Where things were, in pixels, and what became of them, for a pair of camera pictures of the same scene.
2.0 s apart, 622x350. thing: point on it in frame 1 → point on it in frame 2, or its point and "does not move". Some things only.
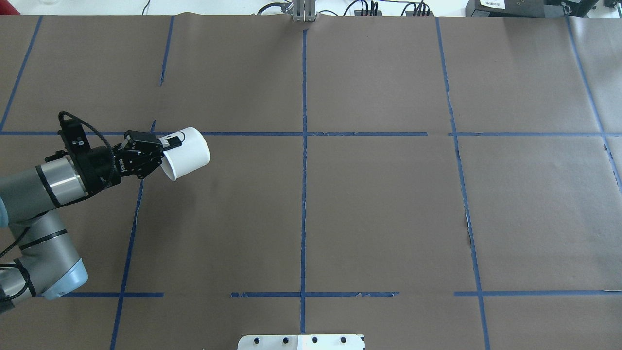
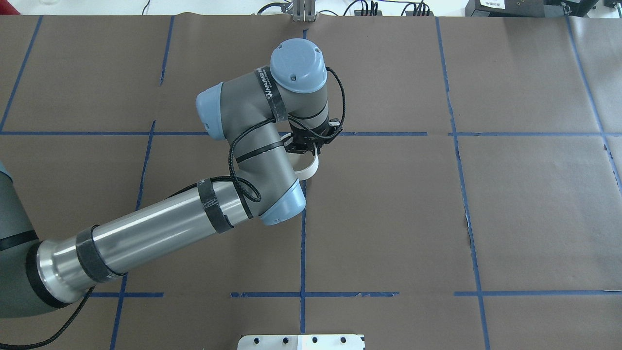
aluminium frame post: x=304 y=10 does not move
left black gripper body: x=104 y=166 → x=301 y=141
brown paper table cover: x=432 y=182 does not move
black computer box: x=505 y=8 does not move
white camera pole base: x=301 y=342 does not move
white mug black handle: x=193 y=154 → x=304 y=165
